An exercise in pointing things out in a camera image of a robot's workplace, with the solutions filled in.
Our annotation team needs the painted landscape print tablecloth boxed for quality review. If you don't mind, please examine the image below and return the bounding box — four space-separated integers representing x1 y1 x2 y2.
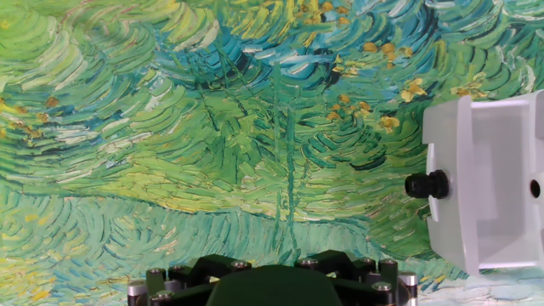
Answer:
0 0 544 306

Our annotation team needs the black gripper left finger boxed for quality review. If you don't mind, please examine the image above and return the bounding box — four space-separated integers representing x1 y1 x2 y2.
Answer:
127 253 252 306

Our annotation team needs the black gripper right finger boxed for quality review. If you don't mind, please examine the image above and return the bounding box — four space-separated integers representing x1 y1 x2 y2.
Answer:
292 249 420 306

